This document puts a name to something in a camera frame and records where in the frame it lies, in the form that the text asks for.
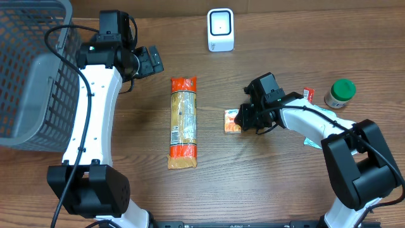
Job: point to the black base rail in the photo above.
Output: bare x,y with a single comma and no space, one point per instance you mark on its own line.
240,225

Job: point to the orange tissue packet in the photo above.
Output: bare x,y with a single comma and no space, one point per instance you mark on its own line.
230,127

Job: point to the green lidded jar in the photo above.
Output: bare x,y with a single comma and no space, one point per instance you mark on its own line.
340,93

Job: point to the teal snack pouch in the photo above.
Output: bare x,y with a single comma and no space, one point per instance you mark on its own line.
308,141

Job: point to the thin red snack stick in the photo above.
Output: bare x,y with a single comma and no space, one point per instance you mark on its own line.
308,93

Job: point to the grey plastic mesh basket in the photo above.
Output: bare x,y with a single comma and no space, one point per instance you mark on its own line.
39,93

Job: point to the white barcode scanner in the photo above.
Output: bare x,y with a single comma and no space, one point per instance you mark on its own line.
220,27

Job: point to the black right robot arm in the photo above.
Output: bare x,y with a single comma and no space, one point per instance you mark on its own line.
360,165

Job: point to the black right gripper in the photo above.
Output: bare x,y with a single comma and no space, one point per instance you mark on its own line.
245,116

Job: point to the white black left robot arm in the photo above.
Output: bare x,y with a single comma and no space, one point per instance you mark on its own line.
85,182

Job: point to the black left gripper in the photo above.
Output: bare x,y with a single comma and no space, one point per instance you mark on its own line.
150,61

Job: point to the red snack package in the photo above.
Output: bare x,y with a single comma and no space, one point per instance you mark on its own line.
183,123

